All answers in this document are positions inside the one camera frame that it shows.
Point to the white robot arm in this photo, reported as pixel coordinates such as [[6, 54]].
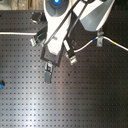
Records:
[[61, 16]]

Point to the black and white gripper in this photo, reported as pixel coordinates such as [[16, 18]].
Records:
[[57, 30]]

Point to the grey cable clip centre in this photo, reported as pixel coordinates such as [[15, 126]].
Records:
[[48, 72]]

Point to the grey metal cable clip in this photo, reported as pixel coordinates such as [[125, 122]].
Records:
[[100, 38]]

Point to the grey cable clip upper left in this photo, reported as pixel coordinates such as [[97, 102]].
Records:
[[36, 17]]

